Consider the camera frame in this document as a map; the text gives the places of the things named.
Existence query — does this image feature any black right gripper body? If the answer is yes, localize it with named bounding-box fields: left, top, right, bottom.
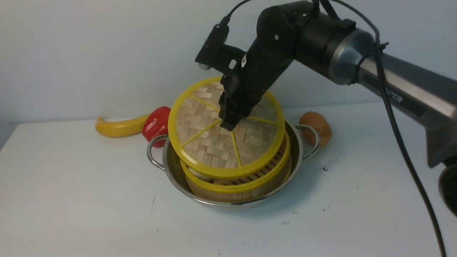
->
left=219, top=43, right=295, bottom=120

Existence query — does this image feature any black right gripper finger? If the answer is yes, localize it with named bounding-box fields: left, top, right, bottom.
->
left=220, top=116, right=240, bottom=132

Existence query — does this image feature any yellow-rimmed bamboo steamer lid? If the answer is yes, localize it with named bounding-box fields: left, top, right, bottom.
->
left=168, top=77, right=285, bottom=179

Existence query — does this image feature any yellow-rimmed bamboo steamer basket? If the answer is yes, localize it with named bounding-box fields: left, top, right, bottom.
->
left=181, top=133, right=292, bottom=203

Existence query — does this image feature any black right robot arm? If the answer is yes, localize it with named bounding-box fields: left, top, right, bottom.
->
left=219, top=0, right=456, bottom=214

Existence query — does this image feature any stainless steel pot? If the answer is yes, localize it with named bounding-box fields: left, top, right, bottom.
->
left=146, top=121, right=321, bottom=211

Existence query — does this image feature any white round bun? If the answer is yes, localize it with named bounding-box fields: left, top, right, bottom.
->
left=188, top=167, right=213, bottom=182

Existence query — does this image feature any red bell pepper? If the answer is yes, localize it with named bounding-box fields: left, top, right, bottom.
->
left=142, top=106, right=170, bottom=142

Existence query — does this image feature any brown potato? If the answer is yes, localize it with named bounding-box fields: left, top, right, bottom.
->
left=299, top=112, right=333, bottom=147

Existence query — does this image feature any yellow banana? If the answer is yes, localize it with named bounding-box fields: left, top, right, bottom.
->
left=95, top=114, right=149, bottom=138

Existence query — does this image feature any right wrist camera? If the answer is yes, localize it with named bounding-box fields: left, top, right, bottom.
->
left=195, top=23, right=246, bottom=75

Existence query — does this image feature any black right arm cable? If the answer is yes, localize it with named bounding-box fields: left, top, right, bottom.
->
left=221, top=0, right=447, bottom=257

